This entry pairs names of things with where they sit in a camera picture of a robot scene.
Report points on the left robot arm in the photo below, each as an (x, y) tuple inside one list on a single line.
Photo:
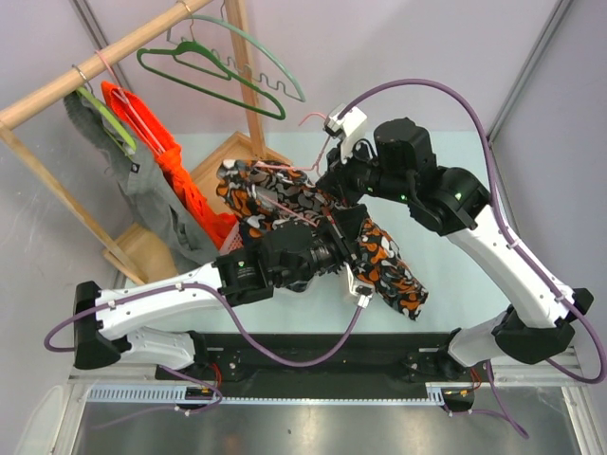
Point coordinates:
[(113, 325)]

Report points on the pink wire hanger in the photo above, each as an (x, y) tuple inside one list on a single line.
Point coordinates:
[(289, 190)]

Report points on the lime green hanger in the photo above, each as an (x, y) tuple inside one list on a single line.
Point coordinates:
[(111, 124)]

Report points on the pink hanger holding orange garment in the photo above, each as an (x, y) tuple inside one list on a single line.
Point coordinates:
[(139, 125)]

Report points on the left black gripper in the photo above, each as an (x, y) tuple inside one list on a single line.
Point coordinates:
[(347, 224)]

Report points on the orange garment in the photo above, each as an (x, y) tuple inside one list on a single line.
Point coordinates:
[(217, 225)]

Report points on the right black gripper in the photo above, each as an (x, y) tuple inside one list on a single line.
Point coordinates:
[(335, 180)]

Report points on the aluminium frame post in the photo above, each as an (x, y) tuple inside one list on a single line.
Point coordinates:
[(531, 63)]

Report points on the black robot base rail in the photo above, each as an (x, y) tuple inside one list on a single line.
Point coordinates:
[(367, 367)]

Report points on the white slotted cable duct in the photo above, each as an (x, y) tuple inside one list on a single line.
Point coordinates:
[(184, 395)]

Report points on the orange camouflage patterned shorts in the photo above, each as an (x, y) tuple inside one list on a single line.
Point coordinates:
[(382, 265)]

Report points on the light green notched hanger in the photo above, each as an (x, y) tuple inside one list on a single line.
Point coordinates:
[(230, 69)]

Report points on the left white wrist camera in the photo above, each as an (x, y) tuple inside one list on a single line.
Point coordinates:
[(356, 290)]

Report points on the white plastic laundry basket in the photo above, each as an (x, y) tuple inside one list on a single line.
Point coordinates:
[(233, 241)]

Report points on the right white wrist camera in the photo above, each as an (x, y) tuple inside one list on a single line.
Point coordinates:
[(348, 129)]

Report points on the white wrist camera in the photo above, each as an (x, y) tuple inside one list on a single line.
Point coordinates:
[(348, 129), (356, 290)]

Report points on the grey garment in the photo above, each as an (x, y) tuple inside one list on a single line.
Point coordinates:
[(145, 189)]

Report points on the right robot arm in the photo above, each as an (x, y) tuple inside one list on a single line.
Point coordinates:
[(452, 202)]

